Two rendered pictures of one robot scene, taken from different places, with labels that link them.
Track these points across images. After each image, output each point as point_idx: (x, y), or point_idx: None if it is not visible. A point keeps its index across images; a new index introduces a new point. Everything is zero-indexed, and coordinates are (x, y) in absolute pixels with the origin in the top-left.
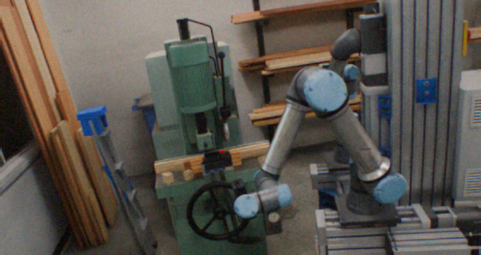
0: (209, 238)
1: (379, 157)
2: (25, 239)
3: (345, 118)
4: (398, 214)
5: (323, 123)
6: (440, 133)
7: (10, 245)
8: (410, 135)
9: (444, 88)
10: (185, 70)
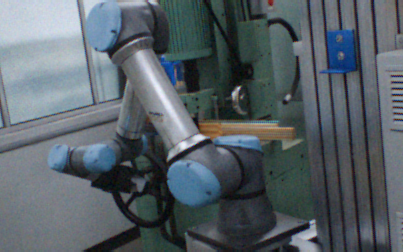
0: (128, 218)
1: (178, 131)
2: (88, 194)
3: (128, 66)
4: (249, 244)
5: None
6: (371, 134)
7: (62, 191)
8: (331, 128)
9: (367, 50)
10: (160, 5)
